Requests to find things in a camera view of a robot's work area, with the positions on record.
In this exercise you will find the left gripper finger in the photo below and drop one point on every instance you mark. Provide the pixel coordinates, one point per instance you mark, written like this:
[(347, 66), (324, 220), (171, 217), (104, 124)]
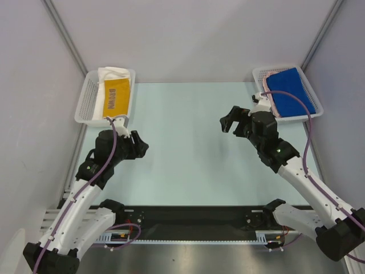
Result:
[(141, 149), (136, 137)]

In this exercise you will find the white slotted cable duct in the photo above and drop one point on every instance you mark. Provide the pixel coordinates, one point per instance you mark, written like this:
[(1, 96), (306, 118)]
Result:
[(261, 239)]

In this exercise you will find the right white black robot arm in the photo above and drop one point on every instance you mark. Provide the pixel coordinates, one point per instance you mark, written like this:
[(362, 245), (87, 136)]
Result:
[(335, 226)]

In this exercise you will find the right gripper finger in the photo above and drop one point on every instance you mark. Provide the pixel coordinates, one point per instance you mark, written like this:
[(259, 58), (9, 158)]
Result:
[(227, 121), (240, 129)]

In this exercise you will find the white plastic basket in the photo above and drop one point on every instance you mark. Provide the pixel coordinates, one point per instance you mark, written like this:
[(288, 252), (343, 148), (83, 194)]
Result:
[(262, 101), (87, 101)]

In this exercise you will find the pink towel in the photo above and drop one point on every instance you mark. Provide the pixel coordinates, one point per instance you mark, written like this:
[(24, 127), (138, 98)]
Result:
[(268, 91)]

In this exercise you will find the yellow brown bear towel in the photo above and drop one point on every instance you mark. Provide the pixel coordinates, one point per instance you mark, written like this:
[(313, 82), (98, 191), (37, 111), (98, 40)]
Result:
[(117, 96)]

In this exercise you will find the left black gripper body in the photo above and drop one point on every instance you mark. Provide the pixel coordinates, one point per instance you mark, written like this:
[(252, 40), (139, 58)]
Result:
[(126, 149)]

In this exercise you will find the blue towel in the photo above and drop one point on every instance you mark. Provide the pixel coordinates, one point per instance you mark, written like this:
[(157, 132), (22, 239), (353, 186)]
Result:
[(288, 81)]

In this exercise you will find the aluminium corner post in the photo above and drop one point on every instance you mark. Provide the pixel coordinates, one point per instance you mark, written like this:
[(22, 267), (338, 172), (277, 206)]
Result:
[(64, 34), (327, 23)]

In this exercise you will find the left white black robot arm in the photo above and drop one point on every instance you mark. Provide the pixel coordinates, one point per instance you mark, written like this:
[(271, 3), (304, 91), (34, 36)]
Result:
[(68, 238)]

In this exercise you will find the right white plastic basket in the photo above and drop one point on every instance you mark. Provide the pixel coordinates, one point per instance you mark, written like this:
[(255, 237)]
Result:
[(262, 101)]

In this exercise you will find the left aluminium corner post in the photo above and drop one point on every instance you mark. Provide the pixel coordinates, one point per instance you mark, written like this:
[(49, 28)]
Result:
[(64, 34)]

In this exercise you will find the left white plastic basket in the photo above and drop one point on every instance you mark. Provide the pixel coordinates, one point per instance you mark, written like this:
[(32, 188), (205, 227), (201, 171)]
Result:
[(87, 101)]

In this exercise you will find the right aluminium corner post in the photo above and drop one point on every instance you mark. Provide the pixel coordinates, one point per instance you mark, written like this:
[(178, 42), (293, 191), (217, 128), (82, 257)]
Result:
[(327, 23)]

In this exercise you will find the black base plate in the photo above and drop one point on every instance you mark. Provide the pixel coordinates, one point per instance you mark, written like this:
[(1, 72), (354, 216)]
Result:
[(198, 223)]

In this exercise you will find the white towel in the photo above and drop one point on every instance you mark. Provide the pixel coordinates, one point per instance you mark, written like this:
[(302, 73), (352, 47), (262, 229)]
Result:
[(120, 78)]

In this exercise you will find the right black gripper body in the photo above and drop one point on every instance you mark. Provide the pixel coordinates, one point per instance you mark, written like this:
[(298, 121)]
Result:
[(238, 122)]

